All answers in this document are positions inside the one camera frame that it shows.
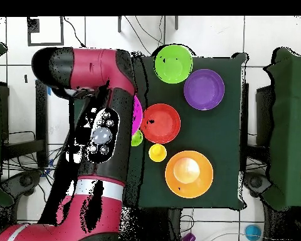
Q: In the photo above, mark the yellow plastic cup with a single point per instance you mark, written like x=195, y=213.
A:
x=157, y=153

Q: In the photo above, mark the green plastic cup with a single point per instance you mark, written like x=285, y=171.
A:
x=138, y=139

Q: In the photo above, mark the red plastic bowl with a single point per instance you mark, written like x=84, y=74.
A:
x=163, y=130

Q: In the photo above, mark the blue round object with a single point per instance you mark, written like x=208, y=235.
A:
x=252, y=232

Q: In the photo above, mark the green plastic bowl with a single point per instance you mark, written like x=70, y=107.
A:
x=173, y=65

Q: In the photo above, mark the black square floor frame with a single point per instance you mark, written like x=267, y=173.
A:
x=45, y=44

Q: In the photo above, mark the orange plastic bowl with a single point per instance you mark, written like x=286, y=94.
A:
x=193, y=183

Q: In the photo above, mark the purple small object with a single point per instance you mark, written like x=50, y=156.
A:
x=189, y=237

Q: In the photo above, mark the black metal stand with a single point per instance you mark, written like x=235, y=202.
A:
x=263, y=113
x=41, y=120

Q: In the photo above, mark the pink plastic bowl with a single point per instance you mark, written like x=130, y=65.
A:
x=137, y=115

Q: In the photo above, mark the purple plastic bowl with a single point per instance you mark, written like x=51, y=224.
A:
x=204, y=89

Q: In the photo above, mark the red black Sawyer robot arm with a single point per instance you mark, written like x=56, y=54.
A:
x=90, y=67

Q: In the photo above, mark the grey tripod leg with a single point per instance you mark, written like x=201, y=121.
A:
x=119, y=23
x=176, y=22

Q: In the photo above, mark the blue tape strip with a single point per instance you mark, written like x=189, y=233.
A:
x=49, y=91

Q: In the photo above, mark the dark green tablecloth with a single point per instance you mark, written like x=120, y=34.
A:
x=215, y=138

